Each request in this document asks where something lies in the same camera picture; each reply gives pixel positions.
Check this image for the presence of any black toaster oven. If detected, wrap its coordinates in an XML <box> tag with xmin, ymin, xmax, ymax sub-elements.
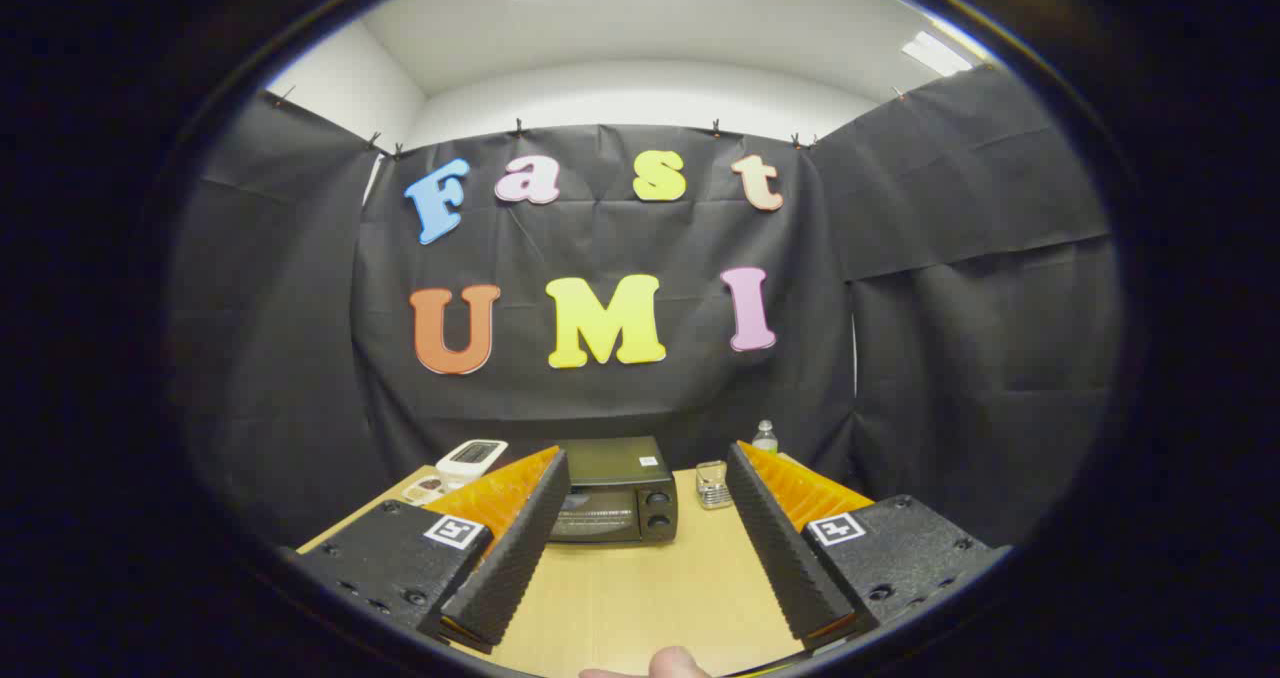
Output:
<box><xmin>545</xmin><ymin>436</ymin><xmax>679</xmax><ymax>545</ymax></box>

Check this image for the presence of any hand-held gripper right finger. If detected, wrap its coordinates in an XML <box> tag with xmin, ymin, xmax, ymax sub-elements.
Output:
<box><xmin>725</xmin><ymin>441</ymin><xmax>1011</xmax><ymax>654</ymax></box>

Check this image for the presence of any small ceiling light panel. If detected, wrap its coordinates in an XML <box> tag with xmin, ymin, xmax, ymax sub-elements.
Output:
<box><xmin>901</xmin><ymin>30</ymin><xmax>973</xmax><ymax>77</ymax></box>

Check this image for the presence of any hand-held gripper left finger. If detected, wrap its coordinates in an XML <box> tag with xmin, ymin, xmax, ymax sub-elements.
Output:
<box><xmin>295</xmin><ymin>446</ymin><xmax>572</xmax><ymax>656</ymax></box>

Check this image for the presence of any white toaster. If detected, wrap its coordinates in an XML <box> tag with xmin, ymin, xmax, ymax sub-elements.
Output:
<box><xmin>436</xmin><ymin>439</ymin><xmax>509</xmax><ymax>484</ymax></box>

